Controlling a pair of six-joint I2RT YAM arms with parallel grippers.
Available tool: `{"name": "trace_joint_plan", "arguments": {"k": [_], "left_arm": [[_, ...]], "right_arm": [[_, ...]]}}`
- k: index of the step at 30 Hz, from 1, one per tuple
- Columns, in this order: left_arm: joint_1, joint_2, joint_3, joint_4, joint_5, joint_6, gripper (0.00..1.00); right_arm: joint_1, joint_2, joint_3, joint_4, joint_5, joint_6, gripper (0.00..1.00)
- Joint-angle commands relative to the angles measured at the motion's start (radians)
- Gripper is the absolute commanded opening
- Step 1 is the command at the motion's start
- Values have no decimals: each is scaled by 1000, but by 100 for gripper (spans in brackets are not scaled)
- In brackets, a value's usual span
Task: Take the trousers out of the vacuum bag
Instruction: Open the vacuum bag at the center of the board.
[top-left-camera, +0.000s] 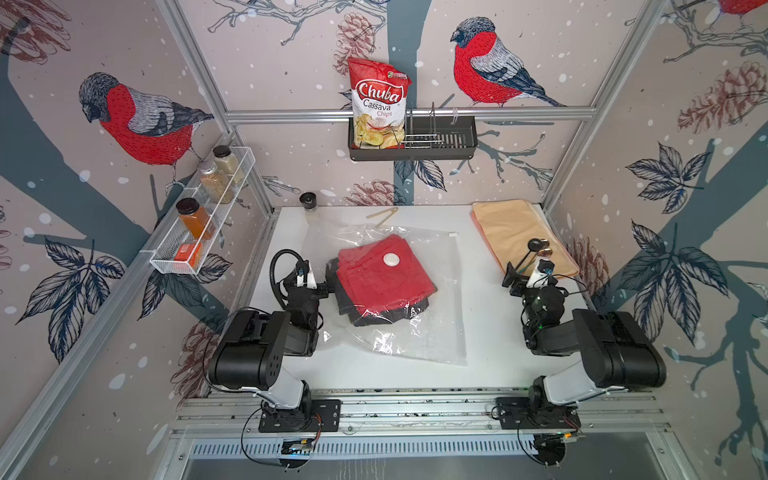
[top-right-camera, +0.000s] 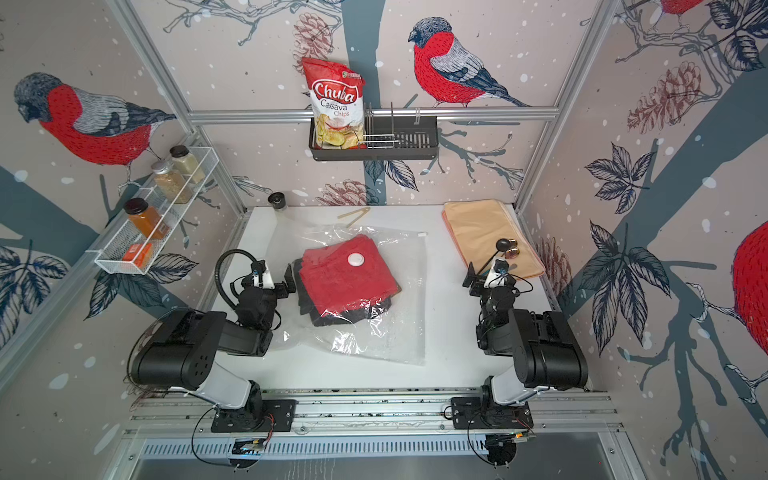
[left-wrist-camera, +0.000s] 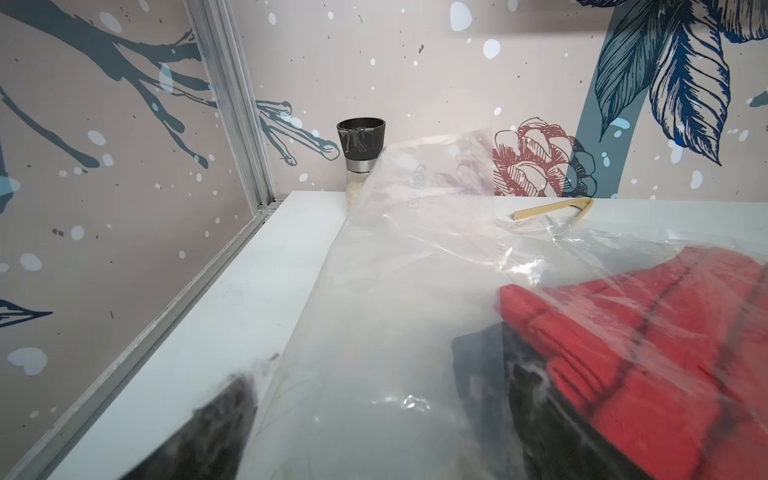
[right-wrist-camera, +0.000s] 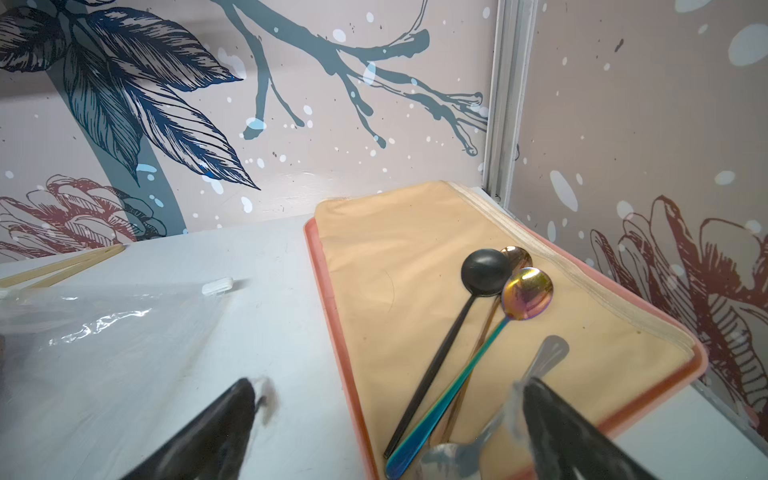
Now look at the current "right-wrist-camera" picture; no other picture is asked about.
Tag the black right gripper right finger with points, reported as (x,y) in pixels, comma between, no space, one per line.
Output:
(564,445)

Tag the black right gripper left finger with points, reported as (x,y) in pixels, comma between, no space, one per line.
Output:
(212,445)

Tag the clear plastic vacuum bag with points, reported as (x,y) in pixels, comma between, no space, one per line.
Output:
(87,373)

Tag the white bag slider clip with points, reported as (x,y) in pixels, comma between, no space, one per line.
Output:
(217,287)

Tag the silver spoon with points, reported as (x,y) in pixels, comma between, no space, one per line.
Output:
(462,461)

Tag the black spoon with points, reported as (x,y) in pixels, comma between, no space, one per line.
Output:
(483,273)

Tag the beige folded cloth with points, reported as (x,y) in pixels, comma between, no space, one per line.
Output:
(420,288)

